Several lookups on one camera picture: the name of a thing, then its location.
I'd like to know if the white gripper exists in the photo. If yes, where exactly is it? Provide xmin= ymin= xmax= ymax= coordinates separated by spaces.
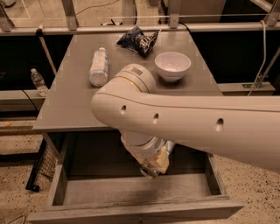
xmin=121 ymin=130 xmax=169 ymax=174

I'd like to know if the silver redbull can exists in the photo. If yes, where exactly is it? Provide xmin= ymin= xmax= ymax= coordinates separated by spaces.
xmin=140 ymin=139 xmax=175 ymax=179

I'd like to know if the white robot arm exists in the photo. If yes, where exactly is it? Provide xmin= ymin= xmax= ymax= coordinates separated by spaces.
xmin=91 ymin=64 xmax=280 ymax=172

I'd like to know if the open grey wooden drawer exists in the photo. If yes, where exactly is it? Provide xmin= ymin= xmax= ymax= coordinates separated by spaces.
xmin=28 ymin=131 xmax=244 ymax=224

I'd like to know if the white ceramic bowl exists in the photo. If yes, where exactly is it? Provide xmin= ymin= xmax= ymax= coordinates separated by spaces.
xmin=154 ymin=52 xmax=192 ymax=82

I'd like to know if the white plastic bottle lying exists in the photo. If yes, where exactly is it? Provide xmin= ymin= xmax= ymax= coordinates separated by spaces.
xmin=89 ymin=47 xmax=109 ymax=87

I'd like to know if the crumpled blue chip bag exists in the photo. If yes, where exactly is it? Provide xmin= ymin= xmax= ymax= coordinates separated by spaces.
xmin=117 ymin=26 xmax=159 ymax=58

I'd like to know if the grey side ledge right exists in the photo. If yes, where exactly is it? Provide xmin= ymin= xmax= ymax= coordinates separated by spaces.
xmin=218 ymin=81 xmax=276 ymax=96

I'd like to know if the grey side ledge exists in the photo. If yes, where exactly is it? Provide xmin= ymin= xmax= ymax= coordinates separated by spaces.
xmin=0 ymin=90 xmax=45 ymax=112
xmin=218 ymin=81 xmax=276 ymax=96

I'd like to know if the clear water bottle standing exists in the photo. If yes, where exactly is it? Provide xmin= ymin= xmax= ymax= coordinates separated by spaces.
xmin=31 ymin=68 xmax=48 ymax=97

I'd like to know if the grey side ledge left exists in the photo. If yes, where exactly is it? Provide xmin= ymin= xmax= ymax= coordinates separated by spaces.
xmin=0 ymin=90 xmax=45 ymax=112

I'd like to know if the black wire mesh rack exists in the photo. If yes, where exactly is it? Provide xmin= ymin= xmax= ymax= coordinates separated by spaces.
xmin=25 ymin=140 xmax=58 ymax=193

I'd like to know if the metal rail frame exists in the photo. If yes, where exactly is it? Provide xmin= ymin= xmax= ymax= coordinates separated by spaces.
xmin=1 ymin=0 xmax=279 ymax=35

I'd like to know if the wooden stick handle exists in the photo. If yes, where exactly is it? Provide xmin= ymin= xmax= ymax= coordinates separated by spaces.
xmin=36 ymin=24 xmax=57 ymax=76

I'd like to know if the white cable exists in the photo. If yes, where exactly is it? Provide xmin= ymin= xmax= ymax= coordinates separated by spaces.
xmin=247 ymin=19 xmax=268 ymax=97

